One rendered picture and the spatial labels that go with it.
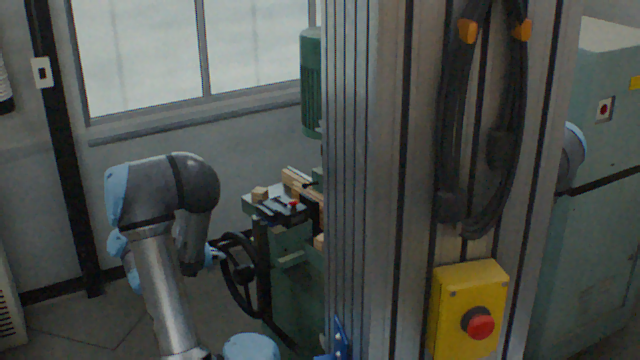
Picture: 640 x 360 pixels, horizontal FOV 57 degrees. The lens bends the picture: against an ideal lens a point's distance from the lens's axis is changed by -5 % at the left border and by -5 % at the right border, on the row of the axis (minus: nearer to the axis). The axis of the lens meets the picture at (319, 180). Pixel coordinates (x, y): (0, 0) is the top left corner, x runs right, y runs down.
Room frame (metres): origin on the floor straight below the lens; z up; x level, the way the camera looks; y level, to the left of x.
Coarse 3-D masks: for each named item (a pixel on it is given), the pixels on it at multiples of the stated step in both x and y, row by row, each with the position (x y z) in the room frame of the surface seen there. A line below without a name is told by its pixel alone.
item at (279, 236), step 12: (252, 216) 1.65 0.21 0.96; (252, 228) 1.65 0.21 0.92; (276, 228) 1.57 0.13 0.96; (300, 228) 1.59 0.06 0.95; (312, 228) 1.62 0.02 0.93; (276, 240) 1.54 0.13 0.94; (288, 240) 1.57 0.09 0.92; (300, 240) 1.59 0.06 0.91; (276, 252) 1.54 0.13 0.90; (288, 252) 1.56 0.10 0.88
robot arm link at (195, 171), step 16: (176, 160) 1.10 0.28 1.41; (192, 160) 1.11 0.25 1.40; (192, 176) 1.08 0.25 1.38; (208, 176) 1.11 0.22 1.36; (192, 192) 1.07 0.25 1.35; (208, 192) 1.10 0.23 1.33; (192, 208) 1.12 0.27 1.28; (208, 208) 1.13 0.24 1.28; (192, 224) 1.17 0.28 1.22; (208, 224) 1.21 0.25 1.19; (176, 240) 1.25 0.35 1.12; (192, 240) 1.21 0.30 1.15; (192, 256) 1.25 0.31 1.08; (208, 256) 1.31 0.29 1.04; (192, 272) 1.30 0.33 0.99
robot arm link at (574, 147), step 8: (568, 128) 1.12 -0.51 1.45; (576, 128) 1.14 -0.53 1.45; (568, 136) 1.10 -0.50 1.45; (576, 136) 1.11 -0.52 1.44; (568, 144) 1.07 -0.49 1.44; (576, 144) 1.09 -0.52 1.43; (584, 144) 1.12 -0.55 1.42; (568, 152) 1.06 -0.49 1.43; (576, 152) 1.08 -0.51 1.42; (584, 152) 1.11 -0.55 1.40; (568, 160) 1.04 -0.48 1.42; (576, 160) 1.08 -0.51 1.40; (584, 160) 1.12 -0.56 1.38; (568, 168) 1.04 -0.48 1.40; (576, 168) 1.09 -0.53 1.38; (568, 176) 1.08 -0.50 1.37; (568, 184) 1.09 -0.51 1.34; (560, 192) 1.08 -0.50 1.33
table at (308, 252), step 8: (280, 184) 1.98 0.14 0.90; (272, 192) 1.92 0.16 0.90; (280, 192) 1.92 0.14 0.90; (288, 192) 1.92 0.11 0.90; (248, 200) 1.86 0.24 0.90; (288, 200) 1.86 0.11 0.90; (248, 208) 1.85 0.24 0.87; (320, 232) 1.64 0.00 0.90; (304, 240) 1.60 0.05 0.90; (312, 240) 1.60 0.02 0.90; (304, 248) 1.59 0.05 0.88; (312, 248) 1.56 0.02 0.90; (272, 256) 1.56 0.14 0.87; (288, 256) 1.56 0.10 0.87; (296, 256) 1.56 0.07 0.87; (304, 256) 1.58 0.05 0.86; (312, 256) 1.56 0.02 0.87; (320, 256) 1.52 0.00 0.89; (280, 264) 1.53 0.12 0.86; (288, 264) 1.54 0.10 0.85; (320, 264) 1.53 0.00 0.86
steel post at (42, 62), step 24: (24, 0) 2.48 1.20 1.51; (48, 24) 2.51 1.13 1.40; (48, 48) 2.50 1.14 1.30; (48, 72) 2.47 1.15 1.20; (48, 96) 2.49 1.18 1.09; (48, 120) 2.48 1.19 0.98; (72, 144) 2.51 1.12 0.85; (72, 168) 2.50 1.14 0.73; (72, 192) 2.49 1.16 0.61; (72, 216) 2.48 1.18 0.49; (96, 264) 2.51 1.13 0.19; (96, 288) 2.50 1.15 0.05
